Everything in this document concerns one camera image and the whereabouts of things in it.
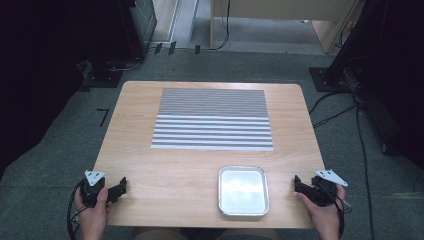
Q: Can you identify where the grey striped placemat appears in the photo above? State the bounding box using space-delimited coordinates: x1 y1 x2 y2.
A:
150 87 275 153

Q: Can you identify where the dark cabinet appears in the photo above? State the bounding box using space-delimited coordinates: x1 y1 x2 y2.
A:
119 0 158 62

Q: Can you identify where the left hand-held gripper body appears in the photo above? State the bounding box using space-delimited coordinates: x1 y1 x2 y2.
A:
80 169 118 209

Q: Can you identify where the silver metal tray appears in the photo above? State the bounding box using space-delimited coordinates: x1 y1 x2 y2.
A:
217 165 271 218

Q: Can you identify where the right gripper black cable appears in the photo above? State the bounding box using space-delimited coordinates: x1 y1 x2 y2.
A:
319 186 353 240

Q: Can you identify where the light wooden desk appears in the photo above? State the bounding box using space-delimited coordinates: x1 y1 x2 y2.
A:
209 0 363 55

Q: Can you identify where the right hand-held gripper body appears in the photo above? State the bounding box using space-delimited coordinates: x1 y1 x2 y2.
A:
300 169 349 208

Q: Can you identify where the dark curtain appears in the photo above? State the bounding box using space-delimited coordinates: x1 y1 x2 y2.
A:
328 0 424 170
0 0 134 181

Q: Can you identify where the black stand base plate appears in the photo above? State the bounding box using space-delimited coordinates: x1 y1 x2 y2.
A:
79 59 125 92
308 66 358 94

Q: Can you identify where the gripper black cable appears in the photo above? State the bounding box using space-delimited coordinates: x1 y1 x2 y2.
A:
319 186 353 240
66 179 88 240

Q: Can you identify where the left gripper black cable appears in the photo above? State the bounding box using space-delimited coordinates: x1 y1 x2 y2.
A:
66 179 88 240

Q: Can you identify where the person's right hand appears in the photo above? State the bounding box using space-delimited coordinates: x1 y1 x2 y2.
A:
296 183 348 236

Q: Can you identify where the person's left hand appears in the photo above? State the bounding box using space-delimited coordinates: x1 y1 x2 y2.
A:
73 186 111 234

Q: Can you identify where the black floor cable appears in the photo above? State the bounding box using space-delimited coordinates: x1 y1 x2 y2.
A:
353 94 376 240
308 90 359 130

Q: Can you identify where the black hanging cable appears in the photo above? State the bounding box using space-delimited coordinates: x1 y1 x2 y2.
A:
209 0 232 52

